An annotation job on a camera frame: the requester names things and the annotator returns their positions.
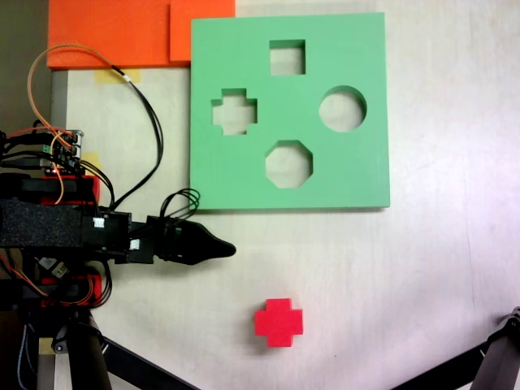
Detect curved black gripper finger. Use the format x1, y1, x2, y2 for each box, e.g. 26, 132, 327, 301
197, 243, 237, 267

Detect straight black gripper finger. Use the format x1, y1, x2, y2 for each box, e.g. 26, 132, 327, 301
197, 221, 237, 250

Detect red cross columnar block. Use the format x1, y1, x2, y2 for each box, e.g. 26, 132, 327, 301
253, 298, 305, 349

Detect green shape hole board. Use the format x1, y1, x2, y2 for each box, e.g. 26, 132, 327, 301
188, 11, 392, 213

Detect orange flat block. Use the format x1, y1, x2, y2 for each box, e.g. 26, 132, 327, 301
46, 0, 236, 69

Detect red black table clamp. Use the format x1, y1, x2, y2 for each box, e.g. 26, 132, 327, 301
0, 172, 102, 206
19, 274, 102, 310

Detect black circuit board silver connector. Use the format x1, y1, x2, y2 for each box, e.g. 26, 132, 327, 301
34, 254, 70, 280

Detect circuit board with green terminal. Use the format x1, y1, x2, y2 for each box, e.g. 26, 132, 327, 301
40, 128, 85, 176

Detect black tripod leg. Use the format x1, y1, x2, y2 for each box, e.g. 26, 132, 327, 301
470, 306, 520, 390
64, 312, 114, 390

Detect black gripper cable loops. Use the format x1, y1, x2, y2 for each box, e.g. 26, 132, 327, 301
160, 188, 202, 223

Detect long black cable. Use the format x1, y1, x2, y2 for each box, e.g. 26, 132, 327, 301
110, 63, 165, 210

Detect red wire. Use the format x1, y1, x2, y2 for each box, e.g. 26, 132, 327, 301
0, 126, 76, 144

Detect blue braided cable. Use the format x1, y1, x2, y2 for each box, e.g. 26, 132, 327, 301
18, 323, 40, 390

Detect long orange wire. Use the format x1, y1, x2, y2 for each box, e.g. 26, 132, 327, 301
26, 43, 115, 206

